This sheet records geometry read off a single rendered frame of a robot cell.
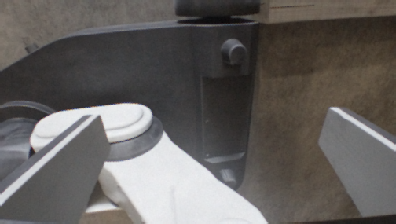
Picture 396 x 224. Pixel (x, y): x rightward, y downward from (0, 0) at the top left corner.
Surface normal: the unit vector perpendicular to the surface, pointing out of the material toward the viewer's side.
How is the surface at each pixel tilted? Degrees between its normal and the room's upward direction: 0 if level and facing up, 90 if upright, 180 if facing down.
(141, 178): 90
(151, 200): 90
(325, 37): 0
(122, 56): 0
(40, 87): 0
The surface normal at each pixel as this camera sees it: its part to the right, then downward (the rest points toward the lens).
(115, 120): -0.04, -0.87
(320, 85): 0.19, 0.47
